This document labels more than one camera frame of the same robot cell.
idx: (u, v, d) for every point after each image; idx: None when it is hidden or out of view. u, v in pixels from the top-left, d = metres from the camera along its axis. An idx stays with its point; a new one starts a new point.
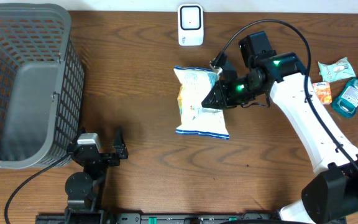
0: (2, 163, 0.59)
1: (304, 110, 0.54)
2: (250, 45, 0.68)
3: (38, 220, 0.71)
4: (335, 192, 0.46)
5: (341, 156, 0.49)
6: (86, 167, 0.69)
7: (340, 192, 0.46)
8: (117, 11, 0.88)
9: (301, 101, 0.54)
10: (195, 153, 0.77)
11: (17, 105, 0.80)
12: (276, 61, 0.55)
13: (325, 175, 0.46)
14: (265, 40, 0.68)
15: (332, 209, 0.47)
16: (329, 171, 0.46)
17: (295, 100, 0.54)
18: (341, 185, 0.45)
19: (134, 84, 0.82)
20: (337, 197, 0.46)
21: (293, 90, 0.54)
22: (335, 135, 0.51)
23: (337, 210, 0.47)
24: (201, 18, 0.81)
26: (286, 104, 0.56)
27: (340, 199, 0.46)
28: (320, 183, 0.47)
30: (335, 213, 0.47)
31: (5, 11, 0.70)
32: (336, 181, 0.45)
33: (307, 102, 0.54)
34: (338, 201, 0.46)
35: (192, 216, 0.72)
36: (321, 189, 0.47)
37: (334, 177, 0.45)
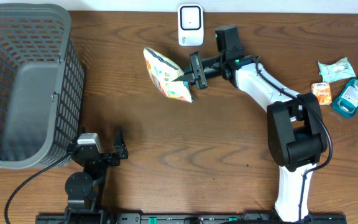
0: (2, 163, 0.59)
1: (257, 80, 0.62)
2: (223, 39, 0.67)
3: (38, 219, 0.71)
4: (283, 121, 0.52)
5: (286, 98, 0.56)
6: (86, 167, 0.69)
7: (288, 121, 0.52)
8: (117, 11, 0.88)
9: (253, 74, 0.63)
10: (195, 153, 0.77)
11: (17, 104, 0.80)
12: (237, 60, 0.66)
13: (270, 107, 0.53)
14: (235, 33, 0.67)
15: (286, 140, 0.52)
16: (275, 104, 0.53)
17: (248, 75, 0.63)
18: (286, 114, 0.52)
19: (134, 85, 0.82)
20: (288, 127, 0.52)
21: (246, 73, 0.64)
22: (278, 85, 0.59)
23: (293, 143, 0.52)
24: (201, 18, 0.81)
26: (242, 81, 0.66)
27: (290, 130, 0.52)
28: (270, 119, 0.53)
30: (294, 147, 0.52)
31: (4, 12, 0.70)
32: (281, 111, 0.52)
33: (258, 75, 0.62)
34: (290, 133, 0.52)
35: (193, 216, 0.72)
36: (271, 124, 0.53)
37: (279, 107, 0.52)
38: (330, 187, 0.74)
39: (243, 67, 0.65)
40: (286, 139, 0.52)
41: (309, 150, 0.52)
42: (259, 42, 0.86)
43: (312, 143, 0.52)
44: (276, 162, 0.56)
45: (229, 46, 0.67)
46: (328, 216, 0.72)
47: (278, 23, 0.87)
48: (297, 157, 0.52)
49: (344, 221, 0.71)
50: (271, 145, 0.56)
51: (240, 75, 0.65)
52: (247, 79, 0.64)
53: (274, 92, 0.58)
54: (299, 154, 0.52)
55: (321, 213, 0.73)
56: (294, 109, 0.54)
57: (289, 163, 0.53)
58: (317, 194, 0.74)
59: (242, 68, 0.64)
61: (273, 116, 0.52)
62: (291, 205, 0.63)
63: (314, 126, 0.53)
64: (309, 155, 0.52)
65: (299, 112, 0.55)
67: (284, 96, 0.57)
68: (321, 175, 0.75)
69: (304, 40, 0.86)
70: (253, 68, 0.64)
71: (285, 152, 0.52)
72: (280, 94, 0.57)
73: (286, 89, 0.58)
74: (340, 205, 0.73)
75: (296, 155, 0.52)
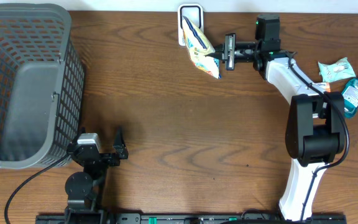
0: (2, 163, 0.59)
1: (287, 72, 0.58)
2: (263, 28, 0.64)
3: (38, 220, 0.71)
4: (306, 113, 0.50)
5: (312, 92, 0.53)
6: (86, 167, 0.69)
7: (310, 115, 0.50)
8: (117, 11, 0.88)
9: (283, 66, 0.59)
10: (195, 153, 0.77)
11: (17, 104, 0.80)
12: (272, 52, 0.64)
13: (296, 98, 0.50)
14: (276, 25, 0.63)
15: (304, 133, 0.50)
16: (299, 96, 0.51)
17: (279, 68, 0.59)
18: (310, 107, 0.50)
19: (134, 84, 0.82)
20: (308, 121, 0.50)
21: (278, 65, 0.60)
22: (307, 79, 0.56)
23: (310, 137, 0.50)
24: (201, 20, 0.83)
26: (271, 73, 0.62)
27: (310, 124, 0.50)
28: (293, 110, 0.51)
30: (310, 142, 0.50)
31: (4, 12, 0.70)
32: (306, 104, 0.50)
33: (289, 68, 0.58)
34: (309, 127, 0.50)
35: (192, 216, 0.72)
36: (293, 115, 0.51)
37: (304, 100, 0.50)
38: (329, 187, 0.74)
39: (276, 59, 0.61)
40: (304, 132, 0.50)
41: (325, 149, 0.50)
42: None
43: (329, 141, 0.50)
44: (289, 154, 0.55)
45: (266, 37, 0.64)
46: (328, 216, 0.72)
47: None
48: (312, 153, 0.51)
49: (344, 221, 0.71)
50: (288, 137, 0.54)
51: (271, 67, 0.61)
52: (276, 71, 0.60)
53: (301, 85, 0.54)
54: (315, 149, 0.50)
55: (321, 213, 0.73)
56: (317, 105, 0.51)
57: (302, 157, 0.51)
58: (317, 193, 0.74)
59: (273, 60, 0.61)
61: (296, 106, 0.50)
62: (293, 203, 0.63)
63: (335, 125, 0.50)
64: (324, 152, 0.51)
65: (322, 109, 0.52)
67: (311, 90, 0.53)
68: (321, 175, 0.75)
69: (304, 40, 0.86)
70: (284, 61, 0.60)
71: (301, 145, 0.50)
72: (307, 89, 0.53)
73: (314, 85, 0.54)
74: (340, 205, 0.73)
75: (311, 150, 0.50)
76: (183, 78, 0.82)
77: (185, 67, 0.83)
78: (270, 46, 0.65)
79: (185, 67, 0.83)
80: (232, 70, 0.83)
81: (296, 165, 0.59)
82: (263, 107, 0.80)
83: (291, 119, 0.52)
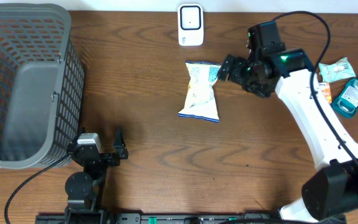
0: (2, 163, 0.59)
1: (308, 102, 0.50)
2: (259, 35, 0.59)
3: (38, 220, 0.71)
4: (337, 190, 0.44)
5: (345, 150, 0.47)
6: (86, 167, 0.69)
7: (342, 187, 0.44)
8: (117, 11, 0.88)
9: (305, 96, 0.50)
10: (195, 153, 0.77)
11: (17, 106, 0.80)
12: (284, 55, 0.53)
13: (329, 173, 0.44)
14: (274, 33, 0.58)
15: (332, 207, 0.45)
16: (330, 168, 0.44)
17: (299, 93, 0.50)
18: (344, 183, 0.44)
19: (134, 84, 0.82)
20: (338, 193, 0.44)
21: (297, 83, 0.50)
22: (339, 132, 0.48)
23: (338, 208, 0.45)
24: (201, 18, 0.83)
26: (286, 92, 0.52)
27: (340, 198, 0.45)
28: (321, 178, 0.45)
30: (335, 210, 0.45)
31: (4, 12, 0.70)
32: (338, 177, 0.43)
33: (312, 99, 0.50)
34: (339, 200, 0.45)
35: (192, 216, 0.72)
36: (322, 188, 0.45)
37: (335, 172, 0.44)
38: None
39: (294, 76, 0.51)
40: (334, 207, 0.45)
41: (350, 211, 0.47)
42: None
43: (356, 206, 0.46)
44: (307, 206, 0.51)
45: (266, 43, 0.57)
46: None
47: (278, 23, 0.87)
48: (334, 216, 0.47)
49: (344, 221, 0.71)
50: (311, 197, 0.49)
51: (286, 86, 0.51)
52: (296, 99, 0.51)
53: (331, 137, 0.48)
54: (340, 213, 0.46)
55: None
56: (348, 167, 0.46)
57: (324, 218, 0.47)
58: None
59: (291, 79, 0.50)
61: (326, 181, 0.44)
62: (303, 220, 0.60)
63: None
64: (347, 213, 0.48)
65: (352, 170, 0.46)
67: (342, 149, 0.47)
68: None
69: (304, 40, 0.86)
70: (306, 82, 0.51)
71: (325, 213, 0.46)
72: (340, 148, 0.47)
73: (347, 143, 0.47)
74: None
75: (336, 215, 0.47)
76: (183, 78, 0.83)
77: (185, 67, 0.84)
78: (274, 50, 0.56)
79: (185, 67, 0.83)
80: None
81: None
82: (263, 107, 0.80)
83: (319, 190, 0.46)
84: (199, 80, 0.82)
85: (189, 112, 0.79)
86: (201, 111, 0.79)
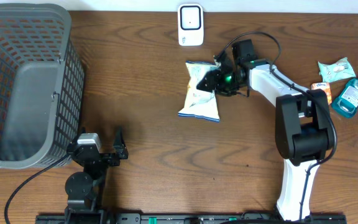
0: (2, 163, 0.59)
1: (268, 77, 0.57)
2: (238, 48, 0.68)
3: (38, 219, 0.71)
4: (292, 112, 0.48)
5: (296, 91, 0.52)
6: (86, 168, 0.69)
7: (296, 115, 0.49)
8: (117, 10, 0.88)
9: (265, 72, 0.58)
10: (196, 153, 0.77)
11: (17, 104, 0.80)
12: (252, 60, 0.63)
13: (281, 98, 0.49)
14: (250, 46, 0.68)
15: (292, 132, 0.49)
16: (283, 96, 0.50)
17: (261, 73, 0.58)
18: (295, 107, 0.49)
19: (134, 84, 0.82)
20: (295, 121, 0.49)
21: (261, 70, 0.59)
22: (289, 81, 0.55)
23: (299, 136, 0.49)
24: (201, 18, 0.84)
26: (254, 80, 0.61)
27: (298, 124, 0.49)
28: (278, 111, 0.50)
30: (299, 140, 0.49)
31: (4, 12, 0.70)
32: (291, 104, 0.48)
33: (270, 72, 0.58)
34: (296, 126, 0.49)
35: (193, 216, 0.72)
36: (279, 116, 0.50)
37: (288, 99, 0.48)
38: (329, 187, 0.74)
39: (257, 66, 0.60)
40: (293, 132, 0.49)
41: (316, 147, 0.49)
42: (259, 42, 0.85)
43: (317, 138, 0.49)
44: (281, 154, 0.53)
45: (243, 54, 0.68)
46: (328, 216, 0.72)
47: (278, 23, 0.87)
48: (301, 152, 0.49)
49: (344, 221, 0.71)
50: (278, 138, 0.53)
51: (253, 74, 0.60)
52: (258, 78, 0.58)
53: (284, 88, 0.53)
54: (306, 147, 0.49)
55: (321, 212, 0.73)
56: (302, 104, 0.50)
57: (294, 157, 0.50)
58: (317, 193, 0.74)
59: (255, 68, 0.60)
61: (281, 108, 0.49)
62: (292, 203, 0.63)
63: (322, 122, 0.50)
64: (312, 151, 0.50)
65: (307, 108, 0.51)
67: (293, 91, 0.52)
68: (321, 175, 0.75)
69: (304, 40, 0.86)
70: (266, 66, 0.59)
71: (291, 145, 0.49)
72: (291, 90, 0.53)
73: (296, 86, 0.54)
74: (340, 204, 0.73)
75: (302, 149, 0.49)
76: (183, 78, 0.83)
77: (184, 67, 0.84)
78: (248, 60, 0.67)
79: (185, 67, 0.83)
80: None
81: (289, 163, 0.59)
82: (263, 107, 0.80)
83: (278, 121, 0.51)
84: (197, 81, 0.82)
85: (189, 112, 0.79)
86: (201, 112, 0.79)
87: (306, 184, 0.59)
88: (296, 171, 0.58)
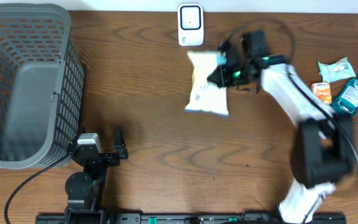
0: (2, 163, 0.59)
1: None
2: (249, 42, 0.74)
3: (38, 219, 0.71)
4: (314, 137, 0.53)
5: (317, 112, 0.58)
6: (86, 167, 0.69)
7: (319, 140, 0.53)
8: (117, 10, 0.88)
9: (283, 77, 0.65)
10: (196, 153, 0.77)
11: (17, 104, 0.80)
12: (266, 57, 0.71)
13: (302, 123, 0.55)
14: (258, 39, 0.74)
15: (312, 157, 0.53)
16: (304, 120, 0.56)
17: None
18: (316, 132, 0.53)
19: (134, 84, 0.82)
20: (316, 147, 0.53)
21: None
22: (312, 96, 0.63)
23: (319, 163, 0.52)
24: (201, 19, 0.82)
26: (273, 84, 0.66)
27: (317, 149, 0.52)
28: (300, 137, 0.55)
30: (317, 168, 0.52)
31: (4, 12, 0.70)
32: (312, 130, 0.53)
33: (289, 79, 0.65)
34: (317, 150, 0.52)
35: (193, 216, 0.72)
36: (301, 143, 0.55)
37: (311, 125, 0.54)
38: None
39: (273, 68, 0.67)
40: (313, 160, 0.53)
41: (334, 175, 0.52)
42: None
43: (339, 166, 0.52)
44: (297, 178, 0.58)
45: (254, 47, 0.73)
46: (328, 216, 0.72)
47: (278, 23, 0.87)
48: (319, 180, 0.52)
49: (344, 221, 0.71)
50: (295, 162, 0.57)
51: (267, 74, 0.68)
52: (275, 81, 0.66)
53: (304, 104, 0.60)
54: (325, 175, 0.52)
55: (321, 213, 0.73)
56: (325, 128, 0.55)
57: (310, 183, 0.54)
58: None
59: (270, 69, 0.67)
61: (302, 132, 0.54)
62: (298, 213, 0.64)
63: (345, 151, 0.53)
64: (334, 178, 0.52)
65: (329, 132, 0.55)
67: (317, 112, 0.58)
68: None
69: (304, 40, 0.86)
70: (282, 70, 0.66)
71: (309, 172, 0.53)
72: (311, 107, 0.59)
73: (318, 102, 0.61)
74: (340, 204, 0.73)
75: (321, 177, 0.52)
76: (183, 78, 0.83)
77: (184, 67, 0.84)
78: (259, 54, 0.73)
79: (185, 67, 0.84)
80: None
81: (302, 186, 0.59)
82: (263, 107, 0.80)
83: (299, 144, 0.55)
84: (201, 71, 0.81)
85: (197, 106, 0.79)
86: (210, 105, 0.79)
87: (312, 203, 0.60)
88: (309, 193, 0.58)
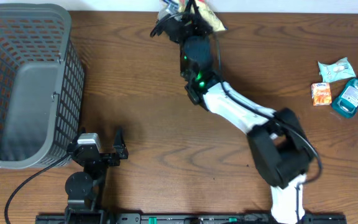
0: (2, 163, 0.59)
1: (226, 102, 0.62)
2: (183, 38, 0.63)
3: (38, 219, 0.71)
4: (265, 144, 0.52)
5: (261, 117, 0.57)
6: (86, 167, 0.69)
7: (270, 142, 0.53)
8: (117, 10, 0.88)
9: (222, 97, 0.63)
10: (195, 153, 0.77)
11: (17, 104, 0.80)
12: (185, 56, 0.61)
13: (250, 133, 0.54)
14: (202, 43, 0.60)
15: (270, 154, 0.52)
16: (253, 129, 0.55)
17: (218, 98, 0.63)
18: (264, 132, 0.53)
19: (134, 84, 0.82)
20: (270, 147, 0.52)
21: (214, 93, 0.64)
22: (252, 106, 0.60)
23: (281, 163, 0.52)
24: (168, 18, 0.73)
26: (212, 105, 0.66)
27: (275, 151, 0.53)
28: (252, 144, 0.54)
30: (279, 164, 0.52)
31: (4, 12, 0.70)
32: (259, 133, 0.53)
33: (227, 96, 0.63)
34: (276, 151, 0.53)
35: (193, 216, 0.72)
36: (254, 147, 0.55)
37: (256, 131, 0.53)
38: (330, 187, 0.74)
39: (211, 91, 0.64)
40: (271, 158, 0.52)
41: (299, 165, 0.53)
42: (258, 42, 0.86)
43: (299, 157, 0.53)
44: (273, 185, 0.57)
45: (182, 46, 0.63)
46: (329, 216, 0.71)
47: (278, 23, 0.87)
48: (288, 179, 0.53)
49: (344, 221, 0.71)
50: (261, 168, 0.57)
51: (211, 104, 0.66)
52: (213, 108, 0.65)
53: (248, 114, 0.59)
54: (289, 171, 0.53)
55: (321, 213, 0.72)
56: (273, 127, 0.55)
57: (283, 183, 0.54)
58: (317, 194, 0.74)
59: (209, 93, 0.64)
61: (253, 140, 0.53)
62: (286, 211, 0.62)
63: (299, 141, 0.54)
64: (300, 168, 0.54)
65: (278, 128, 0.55)
67: (253, 116, 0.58)
68: (321, 176, 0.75)
69: (304, 40, 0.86)
70: (219, 89, 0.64)
71: (276, 175, 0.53)
72: (255, 116, 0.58)
73: (258, 109, 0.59)
74: (341, 205, 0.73)
75: (291, 174, 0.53)
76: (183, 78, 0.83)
77: None
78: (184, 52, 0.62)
79: None
80: (231, 70, 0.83)
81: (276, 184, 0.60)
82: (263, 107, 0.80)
83: (258, 154, 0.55)
84: None
85: None
86: None
87: (298, 194, 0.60)
88: (286, 191, 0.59)
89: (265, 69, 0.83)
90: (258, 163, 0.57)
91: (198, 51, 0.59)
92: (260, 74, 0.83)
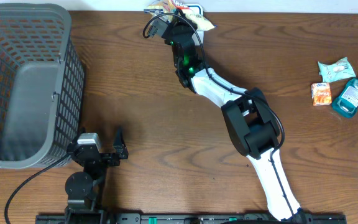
0: (2, 163, 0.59)
1: (209, 83, 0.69)
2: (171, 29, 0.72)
3: (38, 219, 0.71)
4: (236, 117, 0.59)
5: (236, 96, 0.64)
6: (86, 167, 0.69)
7: (240, 115, 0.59)
8: (117, 10, 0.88)
9: (206, 79, 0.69)
10: (195, 153, 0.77)
11: (17, 104, 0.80)
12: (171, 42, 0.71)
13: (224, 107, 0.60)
14: (185, 28, 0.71)
15: (239, 125, 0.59)
16: (226, 104, 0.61)
17: (202, 80, 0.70)
18: (235, 107, 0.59)
19: (134, 84, 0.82)
20: (239, 119, 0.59)
21: (198, 76, 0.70)
22: (229, 85, 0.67)
23: (249, 134, 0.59)
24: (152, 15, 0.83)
26: (198, 86, 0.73)
27: (243, 123, 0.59)
28: (225, 117, 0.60)
30: (247, 134, 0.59)
31: (4, 12, 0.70)
32: (232, 107, 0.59)
33: (209, 78, 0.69)
34: (245, 123, 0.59)
35: (193, 216, 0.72)
36: (227, 121, 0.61)
37: (229, 106, 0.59)
38: (329, 187, 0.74)
39: (197, 74, 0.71)
40: (240, 130, 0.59)
41: (265, 136, 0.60)
42: (258, 42, 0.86)
43: (265, 129, 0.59)
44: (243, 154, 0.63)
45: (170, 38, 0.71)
46: (328, 216, 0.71)
47: (278, 23, 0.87)
48: (255, 148, 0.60)
49: (344, 221, 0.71)
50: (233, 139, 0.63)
51: (196, 85, 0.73)
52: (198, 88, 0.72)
53: (225, 93, 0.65)
54: (256, 141, 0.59)
55: (321, 213, 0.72)
56: (245, 104, 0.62)
57: (251, 152, 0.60)
58: (317, 194, 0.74)
59: (196, 77, 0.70)
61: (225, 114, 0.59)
62: (275, 196, 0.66)
63: (265, 114, 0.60)
64: (266, 139, 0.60)
65: (250, 106, 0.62)
67: (229, 94, 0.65)
68: (321, 176, 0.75)
69: (304, 40, 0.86)
70: (204, 73, 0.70)
71: (245, 144, 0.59)
72: (230, 94, 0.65)
73: (234, 89, 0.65)
74: (341, 205, 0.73)
75: (258, 144, 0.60)
76: None
77: None
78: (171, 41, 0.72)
79: None
80: (231, 70, 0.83)
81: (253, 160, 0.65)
82: None
83: (230, 126, 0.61)
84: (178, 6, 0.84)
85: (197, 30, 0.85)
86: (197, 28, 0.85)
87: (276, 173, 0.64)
88: (261, 163, 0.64)
89: (265, 69, 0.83)
90: (231, 136, 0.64)
91: (183, 36, 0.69)
92: (260, 74, 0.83)
